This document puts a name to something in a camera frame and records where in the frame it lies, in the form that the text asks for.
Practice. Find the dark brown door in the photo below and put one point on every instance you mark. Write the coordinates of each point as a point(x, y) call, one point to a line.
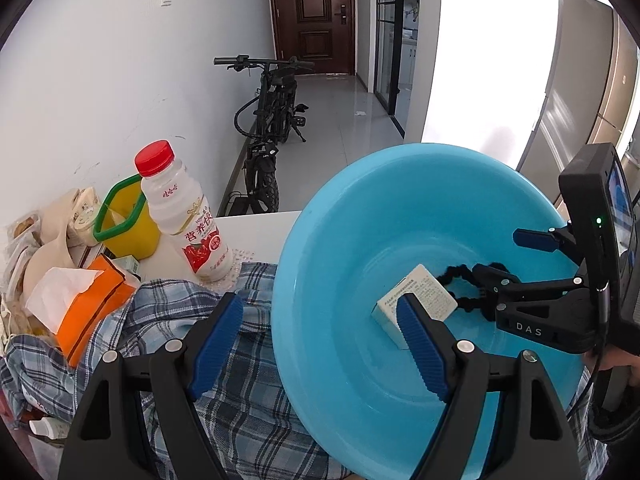
point(312, 10)

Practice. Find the small white bottle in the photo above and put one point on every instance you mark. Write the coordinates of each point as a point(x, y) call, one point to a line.
point(47, 427)

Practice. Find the black fuzzy scrunchie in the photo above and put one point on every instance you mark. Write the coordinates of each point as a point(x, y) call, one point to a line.
point(450, 272)

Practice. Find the black framed glass door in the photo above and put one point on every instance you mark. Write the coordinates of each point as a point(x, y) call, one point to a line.
point(397, 35)

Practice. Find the blue plastic basin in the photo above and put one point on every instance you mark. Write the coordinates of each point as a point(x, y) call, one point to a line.
point(350, 240)

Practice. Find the small cream box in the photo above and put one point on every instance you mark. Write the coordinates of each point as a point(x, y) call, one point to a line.
point(420, 290)

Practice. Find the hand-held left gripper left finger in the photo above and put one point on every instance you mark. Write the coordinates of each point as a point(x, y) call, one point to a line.
point(217, 345)

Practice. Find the small green box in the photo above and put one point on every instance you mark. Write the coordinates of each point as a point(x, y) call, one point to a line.
point(125, 265)

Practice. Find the beige cabinet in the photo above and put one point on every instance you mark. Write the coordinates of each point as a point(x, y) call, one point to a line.
point(622, 90)

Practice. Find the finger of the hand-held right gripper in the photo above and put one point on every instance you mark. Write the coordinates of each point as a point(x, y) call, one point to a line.
point(505, 285)
point(537, 240)

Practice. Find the white milk bottle red cap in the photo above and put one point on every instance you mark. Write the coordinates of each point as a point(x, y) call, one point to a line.
point(185, 220)

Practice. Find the blue plaid shirt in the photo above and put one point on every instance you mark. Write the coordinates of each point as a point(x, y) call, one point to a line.
point(250, 400)

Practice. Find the black electric bicycle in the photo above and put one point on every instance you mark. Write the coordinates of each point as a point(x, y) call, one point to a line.
point(272, 110)

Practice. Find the bag of snacks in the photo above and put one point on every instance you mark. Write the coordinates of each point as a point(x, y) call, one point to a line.
point(20, 232)

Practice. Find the person's right hand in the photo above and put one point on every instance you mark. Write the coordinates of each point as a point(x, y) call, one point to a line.
point(627, 372)

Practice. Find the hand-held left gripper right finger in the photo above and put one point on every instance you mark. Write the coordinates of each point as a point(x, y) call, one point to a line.
point(422, 350)

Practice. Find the yellow cup green rim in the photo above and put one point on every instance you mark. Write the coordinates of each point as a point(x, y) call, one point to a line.
point(132, 237)

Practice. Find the orange tissue pack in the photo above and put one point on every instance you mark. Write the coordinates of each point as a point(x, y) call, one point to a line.
point(85, 320)

